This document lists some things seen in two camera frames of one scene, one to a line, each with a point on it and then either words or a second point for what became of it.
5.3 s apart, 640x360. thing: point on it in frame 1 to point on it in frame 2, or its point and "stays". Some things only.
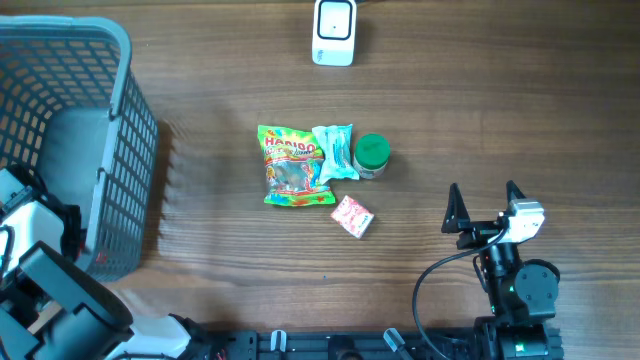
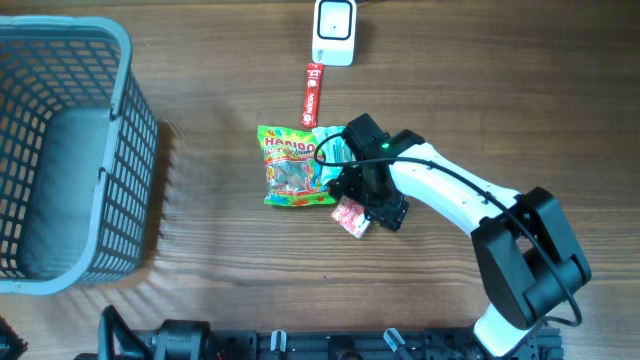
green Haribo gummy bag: x=293 y=167 stays
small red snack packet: x=353 y=216 stays
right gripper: x=457 y=219 to x=389 y=212
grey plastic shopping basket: x=73 y=111 stays
